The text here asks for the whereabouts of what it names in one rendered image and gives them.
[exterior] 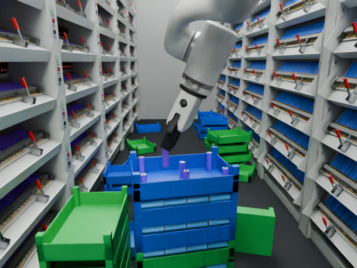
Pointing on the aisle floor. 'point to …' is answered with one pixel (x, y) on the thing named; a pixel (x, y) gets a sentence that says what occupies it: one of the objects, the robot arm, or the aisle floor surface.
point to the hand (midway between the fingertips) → (169, 141)
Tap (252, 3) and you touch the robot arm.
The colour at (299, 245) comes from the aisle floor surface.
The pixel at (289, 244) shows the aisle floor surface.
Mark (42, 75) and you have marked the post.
